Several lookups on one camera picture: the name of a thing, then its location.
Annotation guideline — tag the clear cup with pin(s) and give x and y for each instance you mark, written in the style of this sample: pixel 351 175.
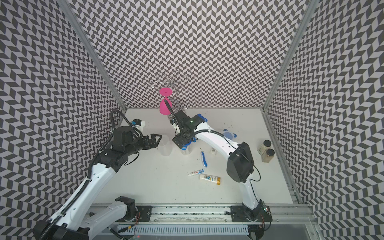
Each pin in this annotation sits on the clear cup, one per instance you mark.
pixel 185 152
pixel 165 146

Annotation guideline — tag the brown spice jar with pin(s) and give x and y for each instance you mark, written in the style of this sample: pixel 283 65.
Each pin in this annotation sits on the brown spice jar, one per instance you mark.
pixel 268 155

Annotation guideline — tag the chrome glass holder stand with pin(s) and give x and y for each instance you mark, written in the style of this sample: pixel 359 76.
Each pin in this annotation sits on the chrome glass holder stand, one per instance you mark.
pixel 174 81

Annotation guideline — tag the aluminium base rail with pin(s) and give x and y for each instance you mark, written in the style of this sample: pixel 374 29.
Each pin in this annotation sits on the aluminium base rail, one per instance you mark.
pixel 291 214

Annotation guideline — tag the blue lid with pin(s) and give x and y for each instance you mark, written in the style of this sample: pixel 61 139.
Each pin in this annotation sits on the blue lid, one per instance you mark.
pixel 203 119
pixel 229 135
pixel 187 147

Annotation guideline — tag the green herb spice jar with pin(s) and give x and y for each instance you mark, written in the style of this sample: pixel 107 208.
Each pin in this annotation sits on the green herb spice jar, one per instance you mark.
pixel 265 145

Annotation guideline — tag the pink plastic wine glass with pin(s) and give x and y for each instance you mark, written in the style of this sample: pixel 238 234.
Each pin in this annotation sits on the pink plastic wine glass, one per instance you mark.
pixel 165 103

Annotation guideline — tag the blue lid under cup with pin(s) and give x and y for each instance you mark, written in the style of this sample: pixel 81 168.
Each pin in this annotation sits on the blue lid under cup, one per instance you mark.
pixel 229 135

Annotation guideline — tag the white bottle green label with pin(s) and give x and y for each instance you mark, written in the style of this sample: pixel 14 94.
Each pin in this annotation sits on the white bottle green label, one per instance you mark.
pixel 212 179

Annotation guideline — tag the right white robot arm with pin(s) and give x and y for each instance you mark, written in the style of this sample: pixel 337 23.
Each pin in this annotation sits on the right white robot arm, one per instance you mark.
pixel 240 162

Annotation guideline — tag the blue toothbrush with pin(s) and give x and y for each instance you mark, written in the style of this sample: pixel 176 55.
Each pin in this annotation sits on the blue toothbrush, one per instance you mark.
pixel 203 157

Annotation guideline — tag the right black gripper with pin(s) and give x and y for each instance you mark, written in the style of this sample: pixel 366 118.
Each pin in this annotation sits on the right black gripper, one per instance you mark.
pixel 184 140

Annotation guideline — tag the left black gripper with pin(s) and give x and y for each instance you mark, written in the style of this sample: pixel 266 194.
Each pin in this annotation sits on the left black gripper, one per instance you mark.
pixel 154 144

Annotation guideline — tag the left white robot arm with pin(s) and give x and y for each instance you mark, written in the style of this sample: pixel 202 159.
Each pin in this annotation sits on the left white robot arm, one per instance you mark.
pixel 69 222

